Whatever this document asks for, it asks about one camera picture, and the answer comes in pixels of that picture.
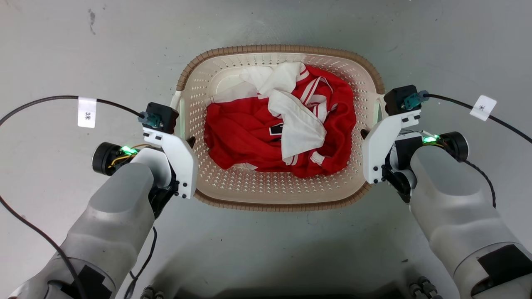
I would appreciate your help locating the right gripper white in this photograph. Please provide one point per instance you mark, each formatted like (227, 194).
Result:
(376, 153)

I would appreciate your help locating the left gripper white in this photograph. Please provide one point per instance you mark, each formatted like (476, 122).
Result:
(183, 166)

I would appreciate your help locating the beige plastic laundry basket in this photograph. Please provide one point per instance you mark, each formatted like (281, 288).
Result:
(274, 191)

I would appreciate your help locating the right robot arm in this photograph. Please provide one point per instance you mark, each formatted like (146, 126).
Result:
(453, 207)

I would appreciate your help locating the grey robot base connector cluster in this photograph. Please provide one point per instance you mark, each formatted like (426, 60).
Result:
(422, 288)
(151, 293)

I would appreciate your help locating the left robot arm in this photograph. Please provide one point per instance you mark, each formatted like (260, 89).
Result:
(112, 220)

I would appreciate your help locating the red and white jersey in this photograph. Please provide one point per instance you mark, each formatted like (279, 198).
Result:
(245, 133)

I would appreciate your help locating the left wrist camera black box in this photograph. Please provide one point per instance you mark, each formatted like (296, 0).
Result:
(163, 116)

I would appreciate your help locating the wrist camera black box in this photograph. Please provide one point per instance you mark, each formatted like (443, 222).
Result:
(163, 116)
(400, 99)

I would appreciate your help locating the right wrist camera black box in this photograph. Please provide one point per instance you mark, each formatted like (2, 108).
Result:
(400, 99)

